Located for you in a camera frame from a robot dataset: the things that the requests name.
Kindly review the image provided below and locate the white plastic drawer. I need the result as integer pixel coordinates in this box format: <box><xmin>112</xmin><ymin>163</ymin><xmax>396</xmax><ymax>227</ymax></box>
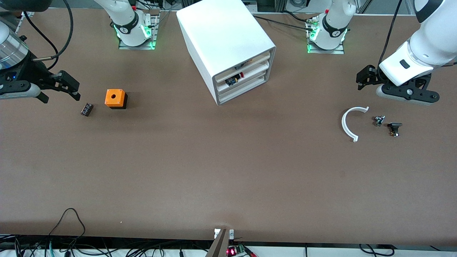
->
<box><xmin>218</xmin><ymin>71</ymin><xmax>269</xmax><ymax>96</ymax></box>
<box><xmin>215</xmin><ymin>51</ymin><xmax>272</xmax><ymax>82</ymax></box>
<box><xmin>219</xmin><ymin>80</ymin><xmax>267</xmax><ymax>102</ymax></box>
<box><xmin>217</xmin><ymin>61</ymin><xmax>270</xmax><ymax>89</ymax></box>

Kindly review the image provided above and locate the red mushroom push button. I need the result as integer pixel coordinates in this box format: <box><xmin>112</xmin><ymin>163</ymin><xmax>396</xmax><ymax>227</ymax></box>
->
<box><xmin>226</xmin><ymin>72</ymin><xmax>245</xmax><ymax>86</ymax></box>

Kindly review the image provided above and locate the white drawer cabinet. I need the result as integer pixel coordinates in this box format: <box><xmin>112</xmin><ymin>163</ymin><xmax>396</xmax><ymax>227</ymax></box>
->
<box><xmin>176</xmin><ymin>0</ymin><xmax>277</xmax><ymax>106</ymax></box>

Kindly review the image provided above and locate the white curved plastic arc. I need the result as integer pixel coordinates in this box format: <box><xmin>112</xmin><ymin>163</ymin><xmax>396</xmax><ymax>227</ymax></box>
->
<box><xmin>341</xmin><ymin>106</ymin><xmax>370</xmax><ymax>142</ymax></box>

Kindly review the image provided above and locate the circuit board with red LED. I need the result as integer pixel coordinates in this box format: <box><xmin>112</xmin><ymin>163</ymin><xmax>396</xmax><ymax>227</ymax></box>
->
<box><xmin>227</xmin><ymin>244</ymin><xmax>256</xmax><ymax>257</ymax></box>

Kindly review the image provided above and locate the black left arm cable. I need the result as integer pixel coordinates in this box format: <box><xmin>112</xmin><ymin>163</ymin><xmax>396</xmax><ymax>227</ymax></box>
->
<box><xmin>378</xmin><ymin>0</ymin><xmax>403</xmax><ymax>70</ymax></box>

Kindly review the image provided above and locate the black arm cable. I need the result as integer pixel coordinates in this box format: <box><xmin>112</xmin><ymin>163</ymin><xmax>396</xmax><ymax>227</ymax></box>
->
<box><xmin>21</xmin><ymin>0</ymin><xmax>74</xmax><ymax>71</ymax></box>
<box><xmin>378</xmin><ymin>0</ymin><xmax>403</xmax><ymax>70</ymax></box>

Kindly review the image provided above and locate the orange button enclosure box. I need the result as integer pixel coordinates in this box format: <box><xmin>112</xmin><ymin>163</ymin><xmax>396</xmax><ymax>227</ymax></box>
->
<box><xmin>104</xmin><ymin>89</ymin><xmax>128</xmax><ymax>110</ymax></box>

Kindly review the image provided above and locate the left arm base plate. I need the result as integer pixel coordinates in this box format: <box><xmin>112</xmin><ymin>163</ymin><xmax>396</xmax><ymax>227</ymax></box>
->
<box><xmin>306</xmin><ymin>16</ymin><xmax>345</xmax><ymax>55</ymax></box>

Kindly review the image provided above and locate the small black switch part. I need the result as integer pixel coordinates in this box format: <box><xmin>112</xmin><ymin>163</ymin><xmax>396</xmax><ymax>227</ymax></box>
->
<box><xmin>387</xmin><ymin>122</ymin><xmax>403</xmax><ymax>137</ymax></box>

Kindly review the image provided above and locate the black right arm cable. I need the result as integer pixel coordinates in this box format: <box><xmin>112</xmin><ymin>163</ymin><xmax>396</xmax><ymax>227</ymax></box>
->
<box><xmin>21</xmin><ymin>0</ymin><xmax>74</xmax><ymax>71</ymax></box>

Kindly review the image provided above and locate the aluminium profile rail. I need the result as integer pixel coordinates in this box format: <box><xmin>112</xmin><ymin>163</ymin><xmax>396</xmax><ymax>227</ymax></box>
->
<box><xmin>14</xmin><ymin>11</ymin><xmax>35</xmax><ymax>34</ymax></box>

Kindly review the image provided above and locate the black cable on table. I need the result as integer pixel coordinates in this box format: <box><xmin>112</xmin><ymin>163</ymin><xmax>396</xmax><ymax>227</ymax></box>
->
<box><xmin>250</xmin><ymin>11</ymin><xmax>318</xmax><ymax>31</ymax></box>

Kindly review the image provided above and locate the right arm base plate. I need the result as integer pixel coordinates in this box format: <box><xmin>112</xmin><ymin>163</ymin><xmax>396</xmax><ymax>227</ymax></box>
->
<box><xmin>118</xmin><ymin>10</ymin><xmax>160</xmax><ymax>50</ymax></box>

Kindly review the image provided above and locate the black looped cable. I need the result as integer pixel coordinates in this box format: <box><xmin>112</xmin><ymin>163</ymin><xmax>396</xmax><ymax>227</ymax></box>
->
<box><xmin>48</xmin><ymin>208</ymin><xmax>86</xmax><ymax>237</ymax></box>

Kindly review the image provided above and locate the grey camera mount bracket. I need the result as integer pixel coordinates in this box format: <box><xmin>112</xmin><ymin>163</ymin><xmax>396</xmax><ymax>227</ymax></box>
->
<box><xmin>205</xmin><ymin>228</ymin><xmax>234</xmax><ymax>257</ymax></box>

